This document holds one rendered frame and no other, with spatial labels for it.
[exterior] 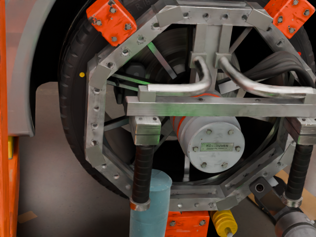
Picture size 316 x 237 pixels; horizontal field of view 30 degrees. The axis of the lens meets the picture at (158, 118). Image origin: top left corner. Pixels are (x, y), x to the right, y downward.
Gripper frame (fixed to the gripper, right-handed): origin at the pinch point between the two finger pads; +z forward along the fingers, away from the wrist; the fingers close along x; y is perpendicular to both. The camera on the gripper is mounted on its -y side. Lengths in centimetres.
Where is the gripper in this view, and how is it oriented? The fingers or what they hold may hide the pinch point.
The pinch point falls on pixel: (260, 175)
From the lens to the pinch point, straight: 163.5
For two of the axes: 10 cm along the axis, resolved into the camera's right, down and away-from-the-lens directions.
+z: -1.7, -4.6, 8.7
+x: 7.6, -6.2, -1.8
